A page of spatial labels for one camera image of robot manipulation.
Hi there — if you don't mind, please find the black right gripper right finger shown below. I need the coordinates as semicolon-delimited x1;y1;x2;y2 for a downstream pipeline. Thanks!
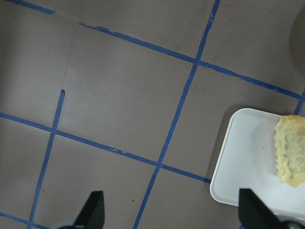
238;188;279;226

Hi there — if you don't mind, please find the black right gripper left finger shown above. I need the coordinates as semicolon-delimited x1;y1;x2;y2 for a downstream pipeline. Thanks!
73;191;105;226

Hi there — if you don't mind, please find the yellow bread pastry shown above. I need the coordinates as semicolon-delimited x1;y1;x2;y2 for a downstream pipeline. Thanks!
274;115;305;187

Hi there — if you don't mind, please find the white rectangular tray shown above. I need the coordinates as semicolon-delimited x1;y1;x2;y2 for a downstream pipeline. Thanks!
210;108;305;220

